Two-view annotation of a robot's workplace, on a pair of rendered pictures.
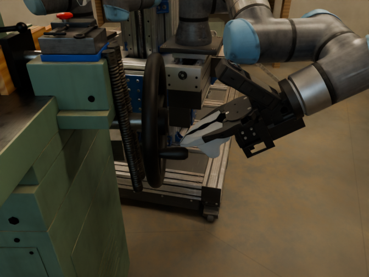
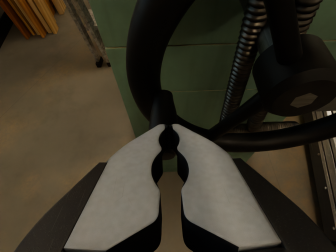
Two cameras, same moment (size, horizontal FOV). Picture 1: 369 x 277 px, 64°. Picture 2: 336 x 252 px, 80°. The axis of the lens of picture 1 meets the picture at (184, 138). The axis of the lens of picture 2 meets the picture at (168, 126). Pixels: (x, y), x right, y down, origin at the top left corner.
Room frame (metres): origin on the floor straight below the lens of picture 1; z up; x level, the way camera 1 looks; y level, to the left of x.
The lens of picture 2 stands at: (0.45, -0.06, 0.94)
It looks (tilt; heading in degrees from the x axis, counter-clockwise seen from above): 60 degrees down; 90
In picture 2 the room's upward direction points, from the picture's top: 2 degrees counter-clockwise
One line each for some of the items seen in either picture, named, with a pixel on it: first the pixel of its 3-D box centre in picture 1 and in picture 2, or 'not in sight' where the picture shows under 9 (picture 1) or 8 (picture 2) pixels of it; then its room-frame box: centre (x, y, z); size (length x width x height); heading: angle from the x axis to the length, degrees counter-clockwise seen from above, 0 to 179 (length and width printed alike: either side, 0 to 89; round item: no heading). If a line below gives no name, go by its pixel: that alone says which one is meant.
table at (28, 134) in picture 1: (44, 95); not in sight; (0.57, 0.29, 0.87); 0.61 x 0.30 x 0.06; 179
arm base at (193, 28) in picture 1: (193, 28); not in sight; (1.23, -0.04, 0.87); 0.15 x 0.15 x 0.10
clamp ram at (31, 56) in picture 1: (38, 57); not in sight; (0.57, 0.28, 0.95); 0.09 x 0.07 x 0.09; 179
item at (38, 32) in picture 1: (25, 56); not in sight; (0.60, 0.33, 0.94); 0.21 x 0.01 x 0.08; 179
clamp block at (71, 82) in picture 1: (80, 74); not in sight; (0.57, 0.21, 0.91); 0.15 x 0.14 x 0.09; 179
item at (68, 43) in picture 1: (76, 36); not in sight; (0.57, 0.20, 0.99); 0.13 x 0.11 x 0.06; 179
